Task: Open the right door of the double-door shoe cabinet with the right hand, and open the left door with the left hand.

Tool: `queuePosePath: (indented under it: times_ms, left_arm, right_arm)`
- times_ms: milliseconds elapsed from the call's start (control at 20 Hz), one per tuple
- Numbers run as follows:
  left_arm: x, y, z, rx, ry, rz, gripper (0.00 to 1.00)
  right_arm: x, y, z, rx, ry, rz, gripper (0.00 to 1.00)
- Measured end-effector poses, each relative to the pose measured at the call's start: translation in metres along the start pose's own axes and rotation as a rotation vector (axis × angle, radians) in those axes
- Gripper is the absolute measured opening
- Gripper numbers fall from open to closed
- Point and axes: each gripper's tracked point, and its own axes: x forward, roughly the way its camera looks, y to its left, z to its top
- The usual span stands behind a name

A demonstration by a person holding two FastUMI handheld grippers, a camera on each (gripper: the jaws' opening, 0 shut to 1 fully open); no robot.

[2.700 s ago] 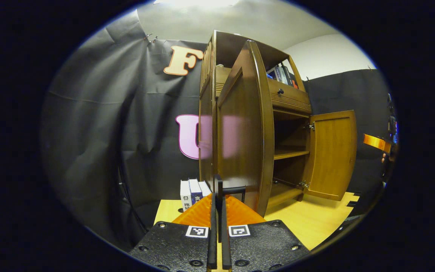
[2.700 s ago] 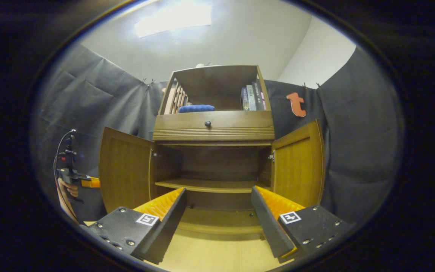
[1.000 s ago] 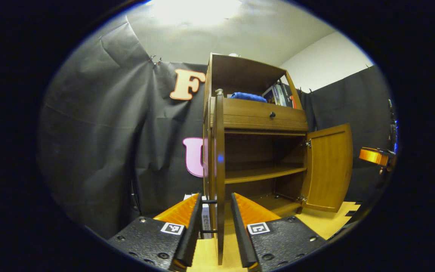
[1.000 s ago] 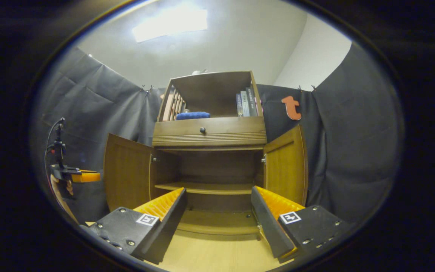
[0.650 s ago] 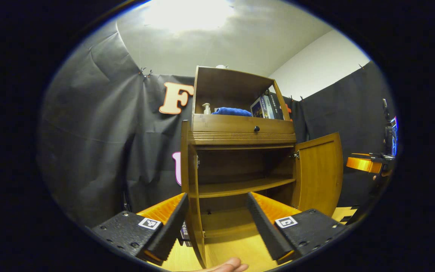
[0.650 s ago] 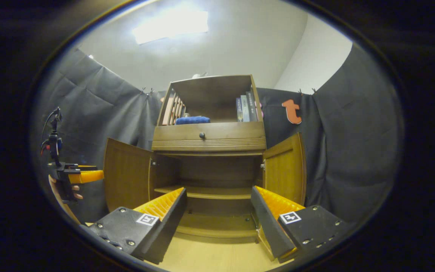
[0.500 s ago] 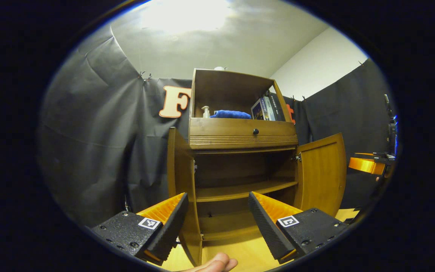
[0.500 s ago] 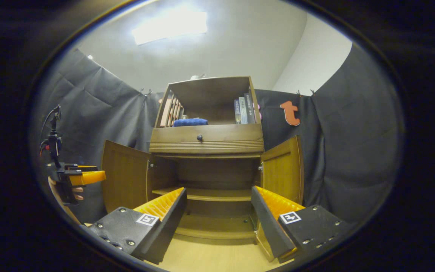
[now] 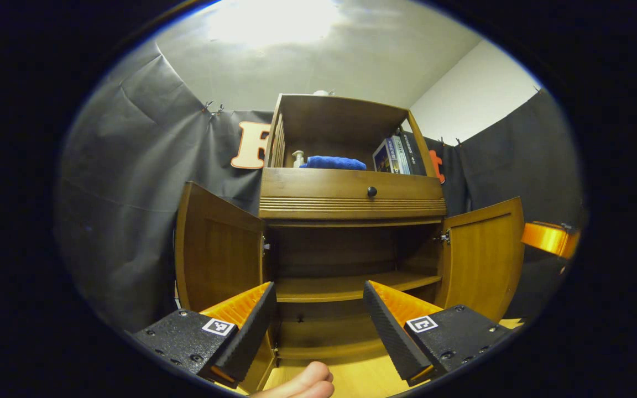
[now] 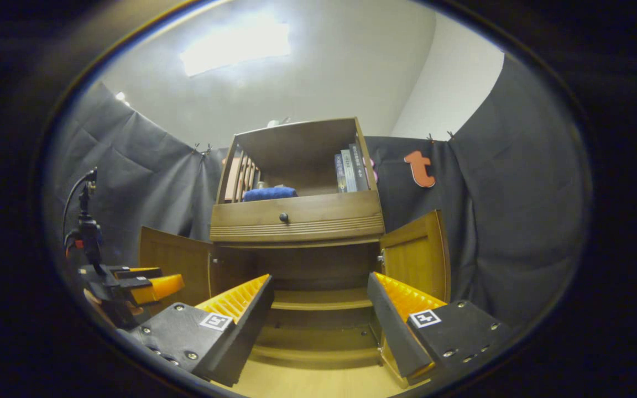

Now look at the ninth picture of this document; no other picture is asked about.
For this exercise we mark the black backdrop cloth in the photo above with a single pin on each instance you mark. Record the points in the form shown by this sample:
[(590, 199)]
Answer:
[(119, 193)]

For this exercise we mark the blue folded towel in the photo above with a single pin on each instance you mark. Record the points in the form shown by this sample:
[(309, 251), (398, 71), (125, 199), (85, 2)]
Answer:
[(334, 163)]

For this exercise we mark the wooden double-door shoe cabinet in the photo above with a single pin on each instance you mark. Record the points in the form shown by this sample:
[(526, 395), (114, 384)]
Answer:
[(340, 127)]

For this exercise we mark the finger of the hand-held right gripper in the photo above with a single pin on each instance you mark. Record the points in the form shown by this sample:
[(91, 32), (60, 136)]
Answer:
[(548, 237)]

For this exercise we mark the white spine book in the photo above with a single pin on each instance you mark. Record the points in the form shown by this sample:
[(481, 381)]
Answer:
[(400, 156)]

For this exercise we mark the dark blue book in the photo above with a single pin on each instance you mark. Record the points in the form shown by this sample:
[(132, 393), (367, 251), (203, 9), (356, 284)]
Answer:
[(382, 159)]

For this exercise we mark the small white object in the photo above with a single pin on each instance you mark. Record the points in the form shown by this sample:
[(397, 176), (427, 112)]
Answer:
[(322, 93)]

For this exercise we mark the white pump bottle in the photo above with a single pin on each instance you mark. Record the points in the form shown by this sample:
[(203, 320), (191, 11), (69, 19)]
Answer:
[(298, 159)]

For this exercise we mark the wooden drawer with black knob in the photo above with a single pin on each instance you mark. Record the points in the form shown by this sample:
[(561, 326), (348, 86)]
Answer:
[(318, 185)]

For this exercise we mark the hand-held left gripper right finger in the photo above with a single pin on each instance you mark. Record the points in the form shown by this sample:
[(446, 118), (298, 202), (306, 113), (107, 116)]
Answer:
[(387, 331)]

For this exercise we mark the person's foot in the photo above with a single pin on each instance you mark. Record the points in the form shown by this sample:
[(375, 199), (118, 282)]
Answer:
[(302, 384)]

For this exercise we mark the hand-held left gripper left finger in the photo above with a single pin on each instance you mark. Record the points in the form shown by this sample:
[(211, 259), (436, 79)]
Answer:
[(255, 331)]

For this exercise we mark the wooden shoe cabinet door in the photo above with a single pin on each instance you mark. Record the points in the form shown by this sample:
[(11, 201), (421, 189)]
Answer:
[(219, 254), (481, 260)]

